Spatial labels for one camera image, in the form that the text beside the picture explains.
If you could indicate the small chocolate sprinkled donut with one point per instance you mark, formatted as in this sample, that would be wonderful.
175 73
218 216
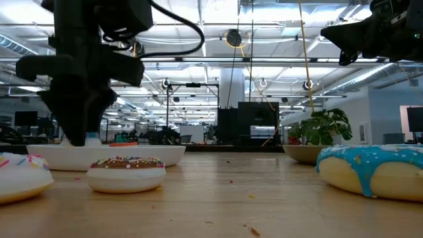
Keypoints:
125 175

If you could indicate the grey shallow plate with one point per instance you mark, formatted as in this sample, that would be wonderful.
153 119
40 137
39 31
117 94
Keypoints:
302 155

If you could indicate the large black cabinet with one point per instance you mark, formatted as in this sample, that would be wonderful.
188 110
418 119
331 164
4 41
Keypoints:
257 114

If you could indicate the white building column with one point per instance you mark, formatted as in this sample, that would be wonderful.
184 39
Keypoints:
232 86

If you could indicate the white round plate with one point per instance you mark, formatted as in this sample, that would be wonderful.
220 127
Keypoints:
132 160

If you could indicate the black monitor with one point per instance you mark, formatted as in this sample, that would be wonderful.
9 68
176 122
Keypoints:
415 119
25 118

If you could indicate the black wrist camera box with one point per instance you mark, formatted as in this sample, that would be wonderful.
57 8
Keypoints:
129 15

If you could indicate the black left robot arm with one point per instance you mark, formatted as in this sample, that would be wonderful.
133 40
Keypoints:
76 16

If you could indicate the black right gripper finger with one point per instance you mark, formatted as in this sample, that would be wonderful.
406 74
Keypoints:
350 34

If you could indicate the silver ventilation duct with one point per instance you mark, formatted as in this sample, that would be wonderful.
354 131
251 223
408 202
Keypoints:
360 79

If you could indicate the black aluminium table frame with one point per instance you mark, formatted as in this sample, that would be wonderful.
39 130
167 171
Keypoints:
231 148

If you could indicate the wall picture frame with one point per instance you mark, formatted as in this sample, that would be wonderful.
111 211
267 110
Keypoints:
362 132

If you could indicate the white board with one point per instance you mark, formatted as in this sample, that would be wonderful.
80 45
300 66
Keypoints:
191 134

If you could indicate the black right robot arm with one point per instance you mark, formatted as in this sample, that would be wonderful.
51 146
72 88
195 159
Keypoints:
417 20

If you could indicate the large blue iced donut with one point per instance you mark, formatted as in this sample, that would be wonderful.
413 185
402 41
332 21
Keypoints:
373 175

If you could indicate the green potted plant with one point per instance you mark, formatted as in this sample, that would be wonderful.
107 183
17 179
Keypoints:
322 127

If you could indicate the small white sprinkled donut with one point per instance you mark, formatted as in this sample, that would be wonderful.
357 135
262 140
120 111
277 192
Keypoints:
20 182

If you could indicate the grey office chair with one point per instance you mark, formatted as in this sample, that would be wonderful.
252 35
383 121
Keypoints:
393 139

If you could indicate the small red iced donut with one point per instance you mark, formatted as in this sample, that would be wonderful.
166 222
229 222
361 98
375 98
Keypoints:
123 144

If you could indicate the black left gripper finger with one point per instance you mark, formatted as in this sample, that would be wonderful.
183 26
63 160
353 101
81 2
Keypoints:
102 109
71 119

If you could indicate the red pot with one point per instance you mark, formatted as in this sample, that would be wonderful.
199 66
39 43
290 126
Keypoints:
294 141

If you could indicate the black gantry frame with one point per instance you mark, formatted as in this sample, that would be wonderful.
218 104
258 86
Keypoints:
193 85

